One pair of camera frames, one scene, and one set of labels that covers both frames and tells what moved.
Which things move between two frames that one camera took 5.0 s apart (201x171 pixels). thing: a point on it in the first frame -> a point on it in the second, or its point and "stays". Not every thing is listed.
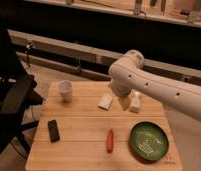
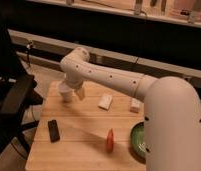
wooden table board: [83, 126] stays
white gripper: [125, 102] -> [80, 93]
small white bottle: [135, 101] stays
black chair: [15, 90] stays
